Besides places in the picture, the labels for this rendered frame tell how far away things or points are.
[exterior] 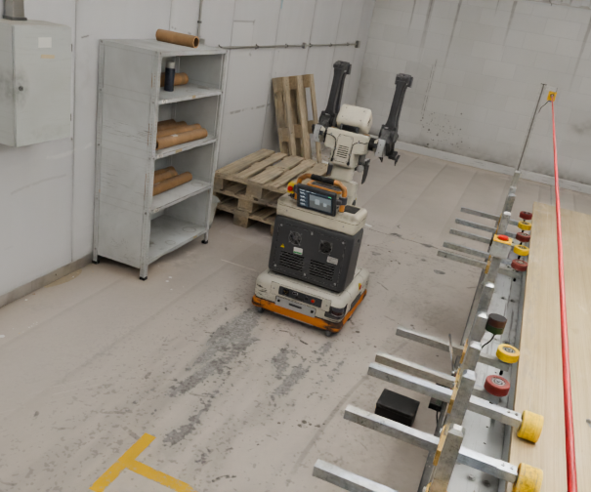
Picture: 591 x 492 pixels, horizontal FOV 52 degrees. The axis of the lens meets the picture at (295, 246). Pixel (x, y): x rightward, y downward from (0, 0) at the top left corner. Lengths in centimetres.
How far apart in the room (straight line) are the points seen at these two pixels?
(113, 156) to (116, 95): 41
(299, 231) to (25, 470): 202
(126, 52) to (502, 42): 661
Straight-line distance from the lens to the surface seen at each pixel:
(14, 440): 306
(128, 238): 432
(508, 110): 967
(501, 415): 193
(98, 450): 297
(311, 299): 386
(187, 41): 440
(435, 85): 976
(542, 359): 243
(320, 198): 365
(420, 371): 219
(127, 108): 408
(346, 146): 397
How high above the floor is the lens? 198
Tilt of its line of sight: 22 degrees down
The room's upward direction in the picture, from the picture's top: 10 degrees clockwise
